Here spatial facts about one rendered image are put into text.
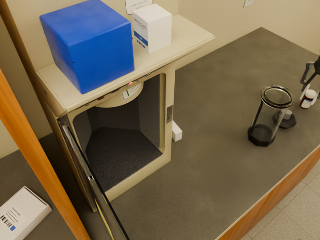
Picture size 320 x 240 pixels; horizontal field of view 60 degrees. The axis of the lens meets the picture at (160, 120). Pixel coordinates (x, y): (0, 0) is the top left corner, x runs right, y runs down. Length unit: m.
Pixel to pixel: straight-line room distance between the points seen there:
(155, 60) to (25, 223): 0.67
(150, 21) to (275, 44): 1.29
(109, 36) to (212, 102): 0.89
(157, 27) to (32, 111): 0.74
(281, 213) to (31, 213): 1.61
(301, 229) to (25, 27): 1.96
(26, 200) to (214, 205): 0.60
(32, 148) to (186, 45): 0.32
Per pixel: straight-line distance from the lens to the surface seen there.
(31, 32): 0.49
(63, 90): 0.46
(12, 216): 1.00
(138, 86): 0.72
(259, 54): 1.60
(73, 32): 0.41
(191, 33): 0.57
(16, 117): 0.44
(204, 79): 1.37
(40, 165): 0.53
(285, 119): 1.22
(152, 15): 0.50
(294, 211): 2.17
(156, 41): 0.51
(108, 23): 0.42
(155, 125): 0.89
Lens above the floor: 1.80
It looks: 48 degrees down
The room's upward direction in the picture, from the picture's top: straight up
